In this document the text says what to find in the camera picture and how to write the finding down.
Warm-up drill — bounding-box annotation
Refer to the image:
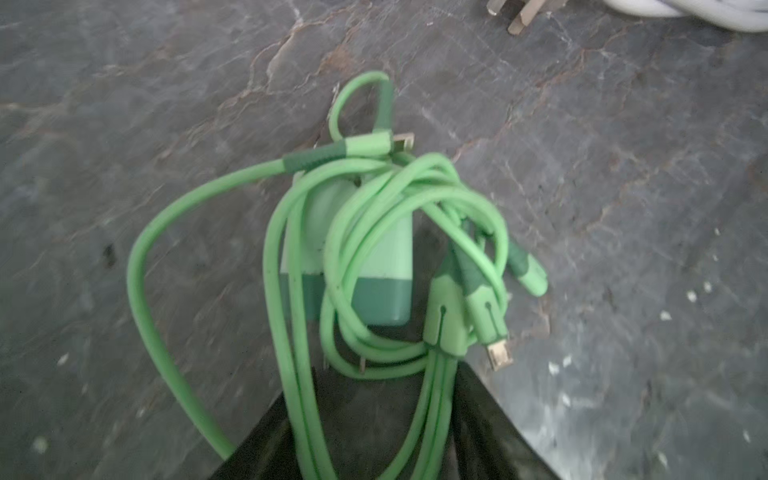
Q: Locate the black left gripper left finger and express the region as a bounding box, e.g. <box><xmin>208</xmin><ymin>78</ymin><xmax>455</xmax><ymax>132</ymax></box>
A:
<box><xmin>209</xmin><ymin>394</ymin><xmax>300</xmax><ymax>480</ymax></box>

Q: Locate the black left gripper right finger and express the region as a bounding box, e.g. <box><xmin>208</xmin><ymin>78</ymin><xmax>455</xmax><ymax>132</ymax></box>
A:
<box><xmin>451</xmin><ymin>361</ymin><xmax>559</xmax><ymax>480</ymax></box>

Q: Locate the green thin cable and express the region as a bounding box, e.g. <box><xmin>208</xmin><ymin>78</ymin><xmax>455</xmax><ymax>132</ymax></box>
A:
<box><xmin>125</xmin><ymin>70</ymin><xmax>550</xmax><ymax>480</ymax></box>

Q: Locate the green charger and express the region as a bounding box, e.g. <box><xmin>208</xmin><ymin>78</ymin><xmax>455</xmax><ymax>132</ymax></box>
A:
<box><xmin>300</xmin><ymin>175</ymin><xmax>413</xmax><ymax>327</ymax></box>

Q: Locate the white cable with plug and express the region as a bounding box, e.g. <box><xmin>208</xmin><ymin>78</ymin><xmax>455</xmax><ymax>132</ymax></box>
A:
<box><xmin>484</xmin><ymin>0</ymin><xmax>768</xmax><ymax>36</ymax></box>

